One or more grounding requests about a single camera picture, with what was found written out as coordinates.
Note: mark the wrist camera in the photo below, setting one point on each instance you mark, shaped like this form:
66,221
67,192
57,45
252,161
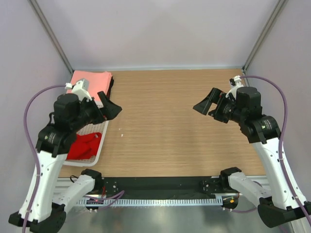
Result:
235,84
80,88

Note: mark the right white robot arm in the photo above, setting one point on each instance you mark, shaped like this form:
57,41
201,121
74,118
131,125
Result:
282,203

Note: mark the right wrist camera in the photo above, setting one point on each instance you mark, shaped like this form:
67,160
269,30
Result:
235,84

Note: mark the folded black t-shirt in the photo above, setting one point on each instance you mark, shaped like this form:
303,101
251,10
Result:
108,94

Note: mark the right aluminium frame post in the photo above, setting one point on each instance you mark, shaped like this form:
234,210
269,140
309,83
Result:
280,5

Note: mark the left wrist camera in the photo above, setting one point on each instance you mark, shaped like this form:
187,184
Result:
80,88

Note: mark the white slotted cable duct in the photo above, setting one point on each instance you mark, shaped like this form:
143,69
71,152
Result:
151,203

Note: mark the left aluminium frame post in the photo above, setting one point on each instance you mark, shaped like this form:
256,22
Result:
49,31

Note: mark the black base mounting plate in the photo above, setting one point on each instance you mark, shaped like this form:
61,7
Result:
163,188

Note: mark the folded pink t-shirt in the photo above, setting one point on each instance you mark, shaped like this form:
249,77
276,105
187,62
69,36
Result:
98,81

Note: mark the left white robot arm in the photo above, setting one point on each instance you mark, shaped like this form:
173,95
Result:
41,212

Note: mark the red t-shirt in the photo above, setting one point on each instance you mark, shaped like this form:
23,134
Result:
85,146

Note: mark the aluminium frame post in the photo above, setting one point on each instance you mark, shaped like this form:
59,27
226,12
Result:
49,31
280,5

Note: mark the white perforated plastic basket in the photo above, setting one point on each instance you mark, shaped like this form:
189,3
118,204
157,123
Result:
102,128

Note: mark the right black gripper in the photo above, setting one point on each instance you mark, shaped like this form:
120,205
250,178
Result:
217,97

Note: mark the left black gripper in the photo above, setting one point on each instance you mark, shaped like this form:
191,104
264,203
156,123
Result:
110,110

